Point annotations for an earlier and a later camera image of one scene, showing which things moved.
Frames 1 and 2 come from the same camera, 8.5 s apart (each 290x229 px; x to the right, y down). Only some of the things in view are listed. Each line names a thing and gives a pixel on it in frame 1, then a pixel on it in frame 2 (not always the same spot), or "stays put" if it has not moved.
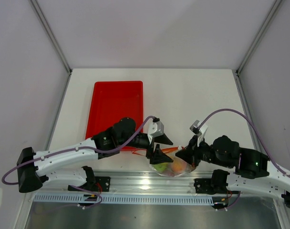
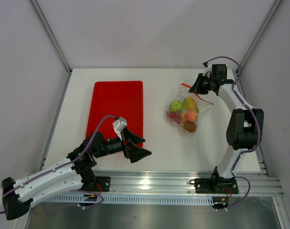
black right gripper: (190, 153) to (197, 87)
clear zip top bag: (176, 168) to (186, 109)
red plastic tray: (112, 101) stays put
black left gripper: (158, 156) to (134, 153)
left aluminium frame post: (55, 42) stays put
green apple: (161, 167) to (176, 106)
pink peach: (178, 165) to (191, 116)
